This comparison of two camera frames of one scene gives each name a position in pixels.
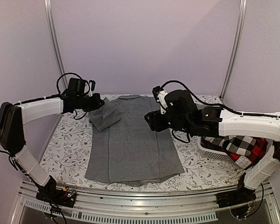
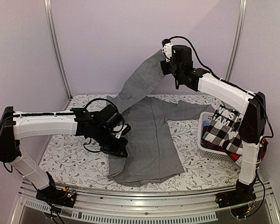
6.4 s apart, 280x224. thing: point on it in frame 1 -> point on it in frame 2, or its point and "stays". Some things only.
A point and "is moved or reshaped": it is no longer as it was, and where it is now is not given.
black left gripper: (96, 104) -> (120, 148)
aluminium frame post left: (52, 42) stays
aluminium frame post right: (243, 4) stays
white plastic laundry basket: (214, 153) stays
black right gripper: (155, 122) -> (164, 70)
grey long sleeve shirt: (124, 150) is moved or reshaped
